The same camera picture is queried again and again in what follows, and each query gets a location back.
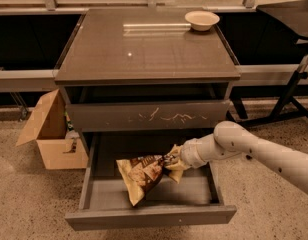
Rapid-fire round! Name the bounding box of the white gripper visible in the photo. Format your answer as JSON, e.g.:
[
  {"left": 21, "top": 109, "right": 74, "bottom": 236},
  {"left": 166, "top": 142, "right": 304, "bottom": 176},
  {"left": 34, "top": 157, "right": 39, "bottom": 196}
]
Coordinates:
[{"left": 165, "top": 138, "right": 206, "bottom": 183}]

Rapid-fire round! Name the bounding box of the brown chip bag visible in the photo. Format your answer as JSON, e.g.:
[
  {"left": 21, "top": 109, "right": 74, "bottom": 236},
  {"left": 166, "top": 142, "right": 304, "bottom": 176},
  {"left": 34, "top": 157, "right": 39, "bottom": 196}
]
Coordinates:
[{"left": 116, "top": 155, "right": 171, "bottom": 206}]

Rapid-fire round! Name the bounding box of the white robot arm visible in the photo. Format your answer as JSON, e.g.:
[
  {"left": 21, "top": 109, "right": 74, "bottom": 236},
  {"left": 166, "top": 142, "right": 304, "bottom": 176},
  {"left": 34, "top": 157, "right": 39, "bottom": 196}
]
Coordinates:
[{"left": 164, "top": 121, "right": 308, "bottom": 194}]

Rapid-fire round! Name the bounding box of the closed grey top drawer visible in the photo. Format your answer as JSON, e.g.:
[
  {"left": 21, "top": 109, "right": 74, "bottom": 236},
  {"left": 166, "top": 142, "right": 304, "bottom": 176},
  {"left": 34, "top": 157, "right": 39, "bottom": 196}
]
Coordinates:
[{"left": 66, "top": 100, "right": 230, "bottom": 132}]

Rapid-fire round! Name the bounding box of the open grey middle drawer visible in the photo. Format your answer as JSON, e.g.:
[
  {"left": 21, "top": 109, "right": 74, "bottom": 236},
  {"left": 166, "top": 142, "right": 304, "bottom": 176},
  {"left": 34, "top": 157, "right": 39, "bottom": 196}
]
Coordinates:
[{"left": 65, "top": 129, "right": 236, "bottom": 231}]

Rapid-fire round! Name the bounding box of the grey drawer cabinet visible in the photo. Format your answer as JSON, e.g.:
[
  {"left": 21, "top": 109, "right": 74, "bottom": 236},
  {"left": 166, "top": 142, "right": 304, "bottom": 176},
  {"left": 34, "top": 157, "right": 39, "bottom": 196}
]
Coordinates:
[{"left": 54, "top": 7, "right": 242, "bottom": 152}]

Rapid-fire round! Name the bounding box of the open cardboard box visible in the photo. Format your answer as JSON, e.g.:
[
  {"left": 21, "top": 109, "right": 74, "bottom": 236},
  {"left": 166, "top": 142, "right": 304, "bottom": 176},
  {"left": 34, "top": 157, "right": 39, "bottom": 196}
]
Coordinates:
[{"left": 16, "top": 90, "right": 88, "bottom": 170}]

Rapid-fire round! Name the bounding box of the beige paper bowl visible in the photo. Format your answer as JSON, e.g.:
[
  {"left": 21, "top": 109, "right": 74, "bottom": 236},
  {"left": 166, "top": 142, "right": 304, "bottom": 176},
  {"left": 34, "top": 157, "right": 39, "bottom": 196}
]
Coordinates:
[{"left": 185, "top": 11, "right": 220, "bottom": 32}]

